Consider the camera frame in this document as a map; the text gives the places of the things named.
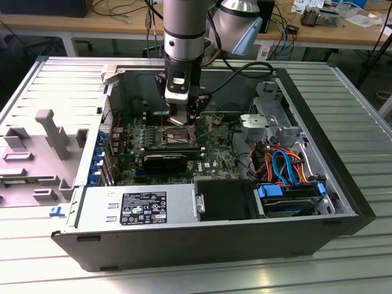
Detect black silver PC case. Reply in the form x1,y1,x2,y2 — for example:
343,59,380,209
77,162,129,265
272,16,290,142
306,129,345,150
50,62,377,273

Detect copper coil transformer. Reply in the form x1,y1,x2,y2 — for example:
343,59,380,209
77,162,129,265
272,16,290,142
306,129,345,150
300,7,322,28

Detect hard disk in blue carrier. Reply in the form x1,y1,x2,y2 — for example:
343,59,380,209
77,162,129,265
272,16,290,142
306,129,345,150
252,182,328,219

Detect black camera cable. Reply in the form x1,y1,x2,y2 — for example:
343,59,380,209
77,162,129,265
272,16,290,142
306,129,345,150
198,61,275,94

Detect black graphics card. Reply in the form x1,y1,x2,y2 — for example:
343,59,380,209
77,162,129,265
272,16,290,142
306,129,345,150
141,154,188,173

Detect blue plastic clip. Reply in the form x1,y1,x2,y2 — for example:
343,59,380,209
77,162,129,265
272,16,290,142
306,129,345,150
48,205,67,218

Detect orange wire bundle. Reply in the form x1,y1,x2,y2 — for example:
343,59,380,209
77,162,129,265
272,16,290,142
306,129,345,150
250,145,307,186

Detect blue hanging cable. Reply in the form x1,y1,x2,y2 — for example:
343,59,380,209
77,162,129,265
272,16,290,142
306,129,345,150
280,18,292,58

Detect silver metal drive cage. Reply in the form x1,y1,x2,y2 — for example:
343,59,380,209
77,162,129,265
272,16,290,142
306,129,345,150
238,80,307,151

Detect grey desk device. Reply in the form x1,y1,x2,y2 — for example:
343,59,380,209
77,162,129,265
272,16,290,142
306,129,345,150
318,8,341,27

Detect black case cable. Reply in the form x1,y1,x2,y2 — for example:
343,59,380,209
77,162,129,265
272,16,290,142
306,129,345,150
230,124,261,182

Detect wooden workbench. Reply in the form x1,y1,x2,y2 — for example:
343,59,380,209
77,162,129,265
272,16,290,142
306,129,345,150
0,0,392,59

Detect white camera black bracket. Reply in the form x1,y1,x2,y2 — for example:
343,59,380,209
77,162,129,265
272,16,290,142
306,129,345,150
164,69,189,107

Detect black drive bay box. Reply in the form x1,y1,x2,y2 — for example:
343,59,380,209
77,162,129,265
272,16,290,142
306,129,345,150
195,179,262,222

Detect tall black box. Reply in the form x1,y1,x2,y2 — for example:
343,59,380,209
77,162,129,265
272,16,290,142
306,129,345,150
256,0,276,34

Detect black equipment case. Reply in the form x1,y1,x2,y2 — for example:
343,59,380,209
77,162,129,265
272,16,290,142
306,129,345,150
0,0,92,18

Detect white papers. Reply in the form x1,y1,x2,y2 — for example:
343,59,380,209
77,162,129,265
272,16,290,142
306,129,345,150
343,7,384,29

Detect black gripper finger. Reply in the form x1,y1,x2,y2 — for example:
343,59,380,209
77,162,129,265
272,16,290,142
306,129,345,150
186,92,213,127
154,72,179,119

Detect green motherboard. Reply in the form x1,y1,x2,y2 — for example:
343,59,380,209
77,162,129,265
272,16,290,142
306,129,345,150
111,112,243,186

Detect RAM stick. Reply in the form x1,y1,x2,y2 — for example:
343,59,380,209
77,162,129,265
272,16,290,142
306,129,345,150
0,179,29,187

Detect silver power supply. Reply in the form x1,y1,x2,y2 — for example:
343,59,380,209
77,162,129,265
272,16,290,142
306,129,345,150
66,183,197,230

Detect CPU socket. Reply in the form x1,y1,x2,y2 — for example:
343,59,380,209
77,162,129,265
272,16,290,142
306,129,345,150
162,124,198,148

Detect blue flat wire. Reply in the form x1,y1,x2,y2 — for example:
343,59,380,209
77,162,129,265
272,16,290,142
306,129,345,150
271,149,303,187

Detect grey parts rack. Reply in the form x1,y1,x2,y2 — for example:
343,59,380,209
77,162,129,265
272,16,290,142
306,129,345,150
0,108,90,209

